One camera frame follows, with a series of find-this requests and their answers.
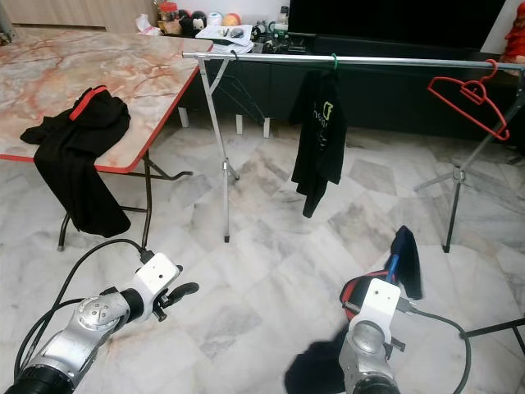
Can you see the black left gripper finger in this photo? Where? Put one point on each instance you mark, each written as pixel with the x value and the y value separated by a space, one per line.
pixel 185 290

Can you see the blue plastic hanger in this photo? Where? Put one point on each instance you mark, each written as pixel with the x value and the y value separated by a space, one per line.
pixel 394 264

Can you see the navy shirt with red trim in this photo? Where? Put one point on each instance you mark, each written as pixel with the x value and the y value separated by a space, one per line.
pixel 408 246

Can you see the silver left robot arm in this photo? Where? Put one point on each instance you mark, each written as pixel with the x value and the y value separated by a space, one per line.
pixel 82 328

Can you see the green plastic hanger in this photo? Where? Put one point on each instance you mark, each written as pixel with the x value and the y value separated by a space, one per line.
pixel 334 59

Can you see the red plastic hanger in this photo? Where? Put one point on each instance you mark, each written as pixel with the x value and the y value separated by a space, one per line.
pixel 474 90

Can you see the black T-shirt with green print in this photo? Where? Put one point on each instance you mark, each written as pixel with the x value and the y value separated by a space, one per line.
pixel 320 156

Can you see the marble table with red edge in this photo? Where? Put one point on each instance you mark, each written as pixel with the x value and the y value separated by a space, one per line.
pixel 82 70

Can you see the stack of white papers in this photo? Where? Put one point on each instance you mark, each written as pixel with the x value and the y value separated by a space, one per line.
pixel 223 35

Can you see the dark computer mouse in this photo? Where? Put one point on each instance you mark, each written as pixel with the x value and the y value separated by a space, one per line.
pixel 235 34

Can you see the black mouse plush toy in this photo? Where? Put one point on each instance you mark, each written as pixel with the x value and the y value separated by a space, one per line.
pixel 193 23

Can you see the long black TV console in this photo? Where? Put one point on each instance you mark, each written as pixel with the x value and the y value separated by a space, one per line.
pixel 377 98

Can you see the white and blue ball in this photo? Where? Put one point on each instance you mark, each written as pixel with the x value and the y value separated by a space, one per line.
pixel 214 19

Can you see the yellow and red ball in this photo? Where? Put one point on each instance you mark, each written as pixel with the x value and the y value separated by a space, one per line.
pixel 230 20

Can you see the jar with red lid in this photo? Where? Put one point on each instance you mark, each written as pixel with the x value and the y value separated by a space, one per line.
pixel 168 13

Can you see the clear plastic bottle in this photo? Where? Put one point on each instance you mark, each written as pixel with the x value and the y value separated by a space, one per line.
pixel 281 23

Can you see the light wooden cabinet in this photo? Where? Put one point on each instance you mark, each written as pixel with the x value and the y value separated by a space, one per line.
pixel 74 12

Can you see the silver metal clothes rack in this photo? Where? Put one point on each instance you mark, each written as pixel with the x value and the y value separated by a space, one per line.
pixel 394 61

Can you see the large black flat television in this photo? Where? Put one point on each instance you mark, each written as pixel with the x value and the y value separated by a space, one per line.
pixel 394 20

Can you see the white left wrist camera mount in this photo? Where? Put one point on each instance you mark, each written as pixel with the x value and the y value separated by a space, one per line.
pixel 156 279

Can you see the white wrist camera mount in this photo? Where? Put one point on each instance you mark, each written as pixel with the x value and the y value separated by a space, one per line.
pixel 377 297
pixel 156 279

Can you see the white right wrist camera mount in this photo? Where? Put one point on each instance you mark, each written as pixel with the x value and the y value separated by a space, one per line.
pixel 377 297

